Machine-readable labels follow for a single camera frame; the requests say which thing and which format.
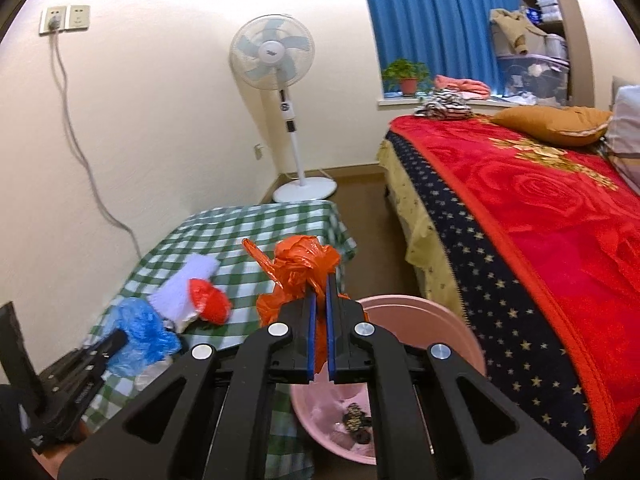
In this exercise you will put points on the orange pillow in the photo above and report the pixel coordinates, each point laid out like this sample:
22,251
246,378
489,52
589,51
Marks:
550,125

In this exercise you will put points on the pink plastic bin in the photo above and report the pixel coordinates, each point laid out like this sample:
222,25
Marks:
425,320

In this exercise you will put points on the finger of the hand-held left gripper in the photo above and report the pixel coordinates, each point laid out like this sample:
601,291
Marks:
112,342

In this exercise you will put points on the white window sill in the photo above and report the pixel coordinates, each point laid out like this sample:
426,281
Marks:
400,102

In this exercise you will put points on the pink folded clothes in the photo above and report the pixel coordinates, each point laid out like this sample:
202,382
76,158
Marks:
462,86

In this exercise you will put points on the grey pillow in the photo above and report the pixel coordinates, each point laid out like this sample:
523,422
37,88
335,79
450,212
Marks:
625,130

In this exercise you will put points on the grey container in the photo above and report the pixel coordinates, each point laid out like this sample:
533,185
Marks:
556,46

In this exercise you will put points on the green checkered tablecloth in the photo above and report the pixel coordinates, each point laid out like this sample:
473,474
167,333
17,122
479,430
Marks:
250,225

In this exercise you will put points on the small low wall outlet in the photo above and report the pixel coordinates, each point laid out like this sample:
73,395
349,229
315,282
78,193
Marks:
258,151

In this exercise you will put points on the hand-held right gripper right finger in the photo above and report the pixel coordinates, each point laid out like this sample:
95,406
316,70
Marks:
331,335

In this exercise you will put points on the red and black snack packet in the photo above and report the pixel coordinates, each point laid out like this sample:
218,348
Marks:
212,305

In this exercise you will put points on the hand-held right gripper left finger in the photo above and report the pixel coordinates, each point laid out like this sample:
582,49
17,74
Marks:
311,335

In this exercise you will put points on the blue plastic bag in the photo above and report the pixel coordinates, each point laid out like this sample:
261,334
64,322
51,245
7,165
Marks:
145,330

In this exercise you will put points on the blue white packages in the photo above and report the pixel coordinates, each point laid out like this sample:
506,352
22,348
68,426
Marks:
542,11

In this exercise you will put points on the white tissue paper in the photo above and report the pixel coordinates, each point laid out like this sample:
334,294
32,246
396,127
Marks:
180,285

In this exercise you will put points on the wooden bookshelf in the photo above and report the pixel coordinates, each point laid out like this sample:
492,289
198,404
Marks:
575,20

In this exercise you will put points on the beige coat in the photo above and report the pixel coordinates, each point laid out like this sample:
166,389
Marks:
512,27

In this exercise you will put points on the white standing fan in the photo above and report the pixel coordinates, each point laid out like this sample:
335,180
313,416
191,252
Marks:
272,50

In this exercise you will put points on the blue curtain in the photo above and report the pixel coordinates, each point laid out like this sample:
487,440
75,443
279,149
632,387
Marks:
425,10

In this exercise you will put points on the black white striped cloth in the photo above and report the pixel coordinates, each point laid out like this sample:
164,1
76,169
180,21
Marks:
445,105

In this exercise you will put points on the yellow bed sheet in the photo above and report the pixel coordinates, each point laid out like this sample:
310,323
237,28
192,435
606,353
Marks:
415,210

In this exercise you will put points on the dark patterned wrapper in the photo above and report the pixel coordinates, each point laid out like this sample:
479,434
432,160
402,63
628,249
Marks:
356,417

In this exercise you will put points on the orange plastic bag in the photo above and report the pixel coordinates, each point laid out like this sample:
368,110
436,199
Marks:
300,260

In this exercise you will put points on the green potted plant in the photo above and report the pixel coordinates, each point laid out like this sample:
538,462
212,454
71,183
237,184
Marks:
406,74

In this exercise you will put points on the clear plastic storage box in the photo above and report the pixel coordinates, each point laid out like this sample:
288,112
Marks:
535,77

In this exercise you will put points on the beige wall socket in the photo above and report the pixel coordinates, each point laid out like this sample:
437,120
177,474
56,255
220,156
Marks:
79,16
52,17

